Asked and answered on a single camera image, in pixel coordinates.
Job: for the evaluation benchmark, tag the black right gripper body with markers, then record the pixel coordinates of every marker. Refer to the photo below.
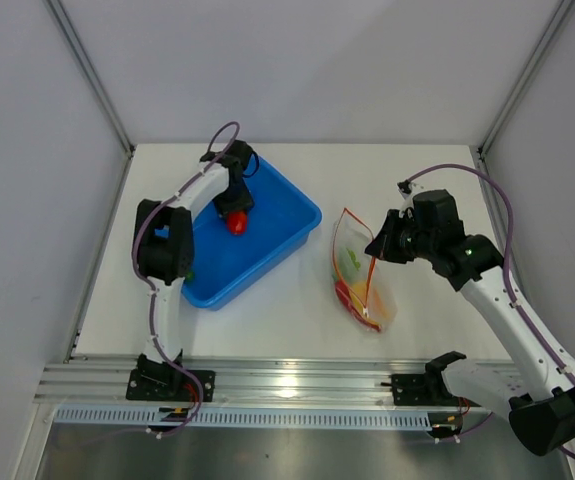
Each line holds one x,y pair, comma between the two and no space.
416,243

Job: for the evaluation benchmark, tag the aluminium mounting rail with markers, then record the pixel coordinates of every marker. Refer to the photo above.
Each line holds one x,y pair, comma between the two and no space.
246,383

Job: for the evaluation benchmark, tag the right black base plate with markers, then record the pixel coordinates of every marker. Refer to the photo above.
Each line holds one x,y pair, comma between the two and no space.
419,390

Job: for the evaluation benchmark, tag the blue plastic tray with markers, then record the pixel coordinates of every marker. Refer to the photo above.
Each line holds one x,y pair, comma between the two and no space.
225,265

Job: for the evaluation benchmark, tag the aluminium frame post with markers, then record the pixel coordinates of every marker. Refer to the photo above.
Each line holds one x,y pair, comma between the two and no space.
75,45
546,40

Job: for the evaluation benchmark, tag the green grape bunch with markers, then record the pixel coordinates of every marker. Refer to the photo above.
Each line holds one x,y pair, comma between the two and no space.
349,259

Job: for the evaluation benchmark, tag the clear zip top bag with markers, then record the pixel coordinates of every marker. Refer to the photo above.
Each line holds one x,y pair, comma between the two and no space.
350,231

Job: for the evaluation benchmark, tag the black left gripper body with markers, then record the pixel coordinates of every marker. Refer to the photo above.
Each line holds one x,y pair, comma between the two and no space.
236,199

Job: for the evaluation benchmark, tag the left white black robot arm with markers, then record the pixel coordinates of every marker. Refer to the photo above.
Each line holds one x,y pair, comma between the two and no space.
163,250

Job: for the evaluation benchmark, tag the left aluminium frame post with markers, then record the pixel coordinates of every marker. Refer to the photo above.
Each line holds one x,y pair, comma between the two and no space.
75,45

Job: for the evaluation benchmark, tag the red chili pepper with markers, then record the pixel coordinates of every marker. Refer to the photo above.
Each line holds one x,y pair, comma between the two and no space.
352,299

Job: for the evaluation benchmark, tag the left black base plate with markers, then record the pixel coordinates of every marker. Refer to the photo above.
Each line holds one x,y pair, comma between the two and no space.
176,388

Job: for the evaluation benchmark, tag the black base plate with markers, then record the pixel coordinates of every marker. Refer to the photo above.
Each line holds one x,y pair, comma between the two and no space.
419,390
176,388

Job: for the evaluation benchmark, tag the white slotted cable duct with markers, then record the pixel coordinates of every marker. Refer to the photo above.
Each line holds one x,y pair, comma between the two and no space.
245,417

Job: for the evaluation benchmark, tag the yellow orange mango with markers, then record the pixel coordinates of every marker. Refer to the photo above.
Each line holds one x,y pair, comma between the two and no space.
381,305

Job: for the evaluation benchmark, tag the right aluminium frame post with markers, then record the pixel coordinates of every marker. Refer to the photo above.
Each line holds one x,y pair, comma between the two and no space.
546,40

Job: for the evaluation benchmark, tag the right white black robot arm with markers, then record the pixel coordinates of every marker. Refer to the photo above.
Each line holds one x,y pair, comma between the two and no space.
540,408

